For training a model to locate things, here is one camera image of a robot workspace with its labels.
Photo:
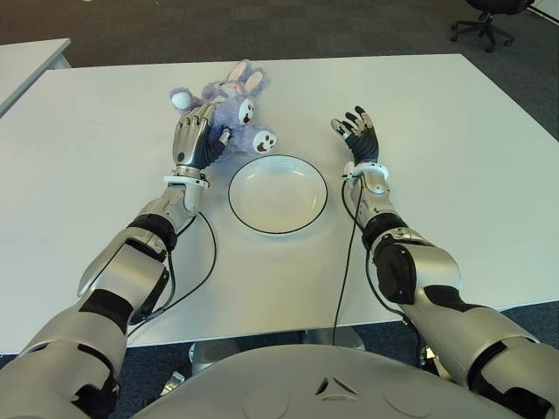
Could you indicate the grey robot torso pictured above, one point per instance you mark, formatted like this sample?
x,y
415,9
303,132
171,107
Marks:
x,y
305,384

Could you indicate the grey side table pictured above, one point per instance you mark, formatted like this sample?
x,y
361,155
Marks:
x,y
26,57

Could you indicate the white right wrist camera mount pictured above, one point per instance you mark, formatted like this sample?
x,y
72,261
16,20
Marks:
x,y
372,166

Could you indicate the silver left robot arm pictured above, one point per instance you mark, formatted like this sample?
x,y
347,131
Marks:
x,y
122,270

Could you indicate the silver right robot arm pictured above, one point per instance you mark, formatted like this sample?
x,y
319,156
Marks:
x,y
436,266

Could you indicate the black office chair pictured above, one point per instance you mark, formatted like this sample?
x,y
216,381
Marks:
x,y
487,26

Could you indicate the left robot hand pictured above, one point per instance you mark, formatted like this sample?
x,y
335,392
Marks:
x,y
188,139

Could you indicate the white plate with black rim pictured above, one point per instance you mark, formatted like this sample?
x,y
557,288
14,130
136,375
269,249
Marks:
x,y
277,201

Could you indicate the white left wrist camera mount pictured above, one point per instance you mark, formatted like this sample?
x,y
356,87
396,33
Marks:
x,y
183,180

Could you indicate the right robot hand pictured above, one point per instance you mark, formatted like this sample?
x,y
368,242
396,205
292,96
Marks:
x,y
366,144

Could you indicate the silver metal floor bracket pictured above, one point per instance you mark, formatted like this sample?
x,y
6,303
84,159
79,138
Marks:
x,y
174,382

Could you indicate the silver table base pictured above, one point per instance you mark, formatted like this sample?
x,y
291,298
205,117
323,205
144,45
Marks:
x,y
205,355

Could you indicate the purple plush bunny doll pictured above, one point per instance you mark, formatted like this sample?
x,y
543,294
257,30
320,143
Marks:
x,y
227,113

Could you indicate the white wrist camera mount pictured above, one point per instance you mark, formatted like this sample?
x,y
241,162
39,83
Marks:
x,y
183,180
372,166

